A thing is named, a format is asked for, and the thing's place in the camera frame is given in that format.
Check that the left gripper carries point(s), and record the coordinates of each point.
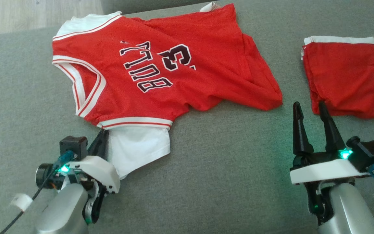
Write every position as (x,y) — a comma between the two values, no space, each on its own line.
(99,169)

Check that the red Bulls basketball jersey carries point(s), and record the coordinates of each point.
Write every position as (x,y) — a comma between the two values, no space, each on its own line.
(206,81)

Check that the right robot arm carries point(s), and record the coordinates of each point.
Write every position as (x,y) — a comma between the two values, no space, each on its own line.
(349,211)

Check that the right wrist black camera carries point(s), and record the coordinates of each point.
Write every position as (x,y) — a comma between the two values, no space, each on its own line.
(372,152)

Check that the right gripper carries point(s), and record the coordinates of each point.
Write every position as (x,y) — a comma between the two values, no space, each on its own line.
(323,169)

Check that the wrist black camera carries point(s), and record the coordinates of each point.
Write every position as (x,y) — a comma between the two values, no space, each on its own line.
(73,146)
(372,152)

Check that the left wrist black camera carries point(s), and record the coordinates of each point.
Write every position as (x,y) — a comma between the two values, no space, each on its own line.
(73,146)

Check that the red Bulls shorts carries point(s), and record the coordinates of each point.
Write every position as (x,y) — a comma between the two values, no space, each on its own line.
(346,78)

